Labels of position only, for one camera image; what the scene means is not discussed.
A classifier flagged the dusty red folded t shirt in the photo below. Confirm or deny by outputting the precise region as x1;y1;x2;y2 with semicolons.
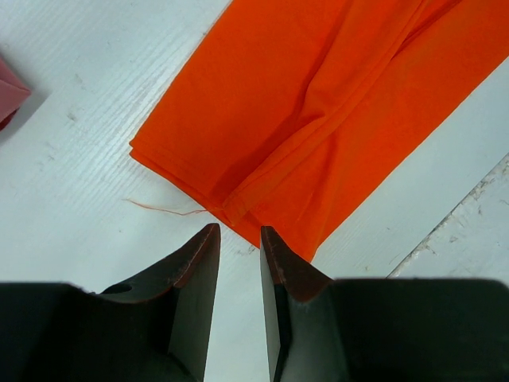
0;58;31;130

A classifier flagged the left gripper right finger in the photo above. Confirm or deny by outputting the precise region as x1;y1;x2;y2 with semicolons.
260;227;508;381

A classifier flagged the orange t shirt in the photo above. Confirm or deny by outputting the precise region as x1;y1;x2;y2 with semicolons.
130;1;508;260

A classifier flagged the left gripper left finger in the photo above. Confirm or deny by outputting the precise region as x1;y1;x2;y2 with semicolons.
1;224;220;381

